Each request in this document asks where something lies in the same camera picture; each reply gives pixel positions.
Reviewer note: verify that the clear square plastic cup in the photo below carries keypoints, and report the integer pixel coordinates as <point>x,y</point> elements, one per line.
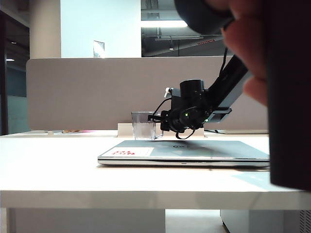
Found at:
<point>143,128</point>

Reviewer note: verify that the white desk support panel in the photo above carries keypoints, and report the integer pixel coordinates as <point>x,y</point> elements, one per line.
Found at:
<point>85,222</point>

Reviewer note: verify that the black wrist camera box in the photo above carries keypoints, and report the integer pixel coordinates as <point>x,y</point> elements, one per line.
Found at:
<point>177,99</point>

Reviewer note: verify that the beige fabric desk partition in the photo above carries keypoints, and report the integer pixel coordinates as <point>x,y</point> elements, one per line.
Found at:
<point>85,92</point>

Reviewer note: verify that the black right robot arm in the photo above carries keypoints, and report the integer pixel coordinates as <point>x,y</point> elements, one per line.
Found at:
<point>291,97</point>

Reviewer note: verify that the blurred person hand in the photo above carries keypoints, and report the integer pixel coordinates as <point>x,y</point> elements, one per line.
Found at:
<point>252,43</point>

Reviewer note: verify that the white red-lettered sticker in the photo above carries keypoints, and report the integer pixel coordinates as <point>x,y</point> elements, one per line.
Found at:
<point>131,152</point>

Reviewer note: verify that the silver Dell laptop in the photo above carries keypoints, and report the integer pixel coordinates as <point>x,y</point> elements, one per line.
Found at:
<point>158,153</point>

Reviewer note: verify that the red ceiling LED sign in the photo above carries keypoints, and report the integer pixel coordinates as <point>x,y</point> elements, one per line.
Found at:
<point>206,42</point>

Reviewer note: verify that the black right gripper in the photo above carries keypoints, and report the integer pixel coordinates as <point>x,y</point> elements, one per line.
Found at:
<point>187,119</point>

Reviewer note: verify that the pink papers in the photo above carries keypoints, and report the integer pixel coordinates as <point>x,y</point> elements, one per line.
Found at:
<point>85,131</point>

